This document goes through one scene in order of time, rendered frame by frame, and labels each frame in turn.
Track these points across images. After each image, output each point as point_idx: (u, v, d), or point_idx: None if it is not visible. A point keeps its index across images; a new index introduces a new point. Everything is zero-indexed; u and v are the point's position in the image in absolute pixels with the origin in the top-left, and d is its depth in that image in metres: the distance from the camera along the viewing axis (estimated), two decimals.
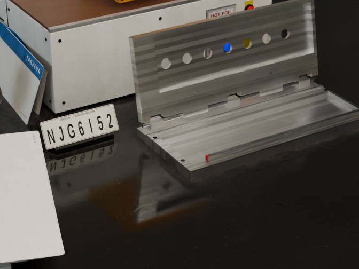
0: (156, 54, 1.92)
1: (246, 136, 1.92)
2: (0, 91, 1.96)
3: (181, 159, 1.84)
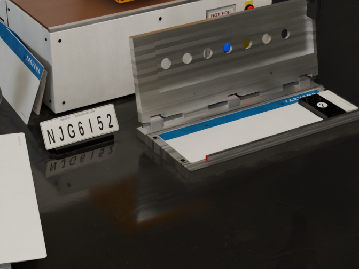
0: (156, 54, 1.92)
1: None
2: (0, 91, 1.96)
3: (181, 159, 1.84)
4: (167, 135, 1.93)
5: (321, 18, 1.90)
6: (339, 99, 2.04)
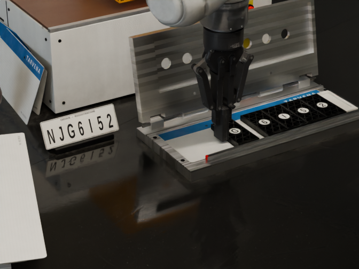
0: (156, 54, 1.92)
1: None
2: (0, 91, 1.96)
3: (181, 159, 1.84)
4: (167, 135, 1.93)
5: (227, 140, 1.90)
6: (339, 99, 2.04)
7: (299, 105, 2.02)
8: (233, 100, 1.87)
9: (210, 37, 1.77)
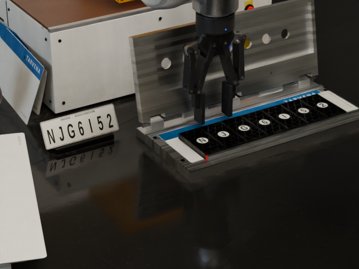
0: (156, 54, 1.92)
1: None
2: (0, 91, 1.96)
3: (181, 159, 1.84)
4: (167, 135, 1.93)
5: (194, 119, 1.97)
6: (340, 99, 2.04)
7: (299, 105, 2.02)
8: None
9: None
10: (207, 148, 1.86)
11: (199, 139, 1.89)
